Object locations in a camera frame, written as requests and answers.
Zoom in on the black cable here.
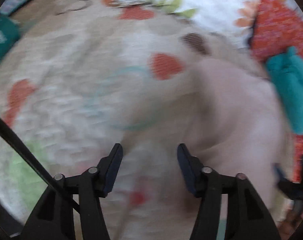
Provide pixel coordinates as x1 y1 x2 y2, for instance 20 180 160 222
0 109 81 214

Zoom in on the teal folded garment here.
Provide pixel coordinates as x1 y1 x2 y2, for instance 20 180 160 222
265 46 303 135

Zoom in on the pale pink garment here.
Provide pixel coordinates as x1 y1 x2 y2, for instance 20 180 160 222
112 58 291 239

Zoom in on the red floral blanket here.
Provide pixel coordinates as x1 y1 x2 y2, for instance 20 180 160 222
251 0 303 181

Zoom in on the cream heart-pattern quilt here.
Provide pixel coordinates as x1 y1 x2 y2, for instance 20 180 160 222
0 0 268 239

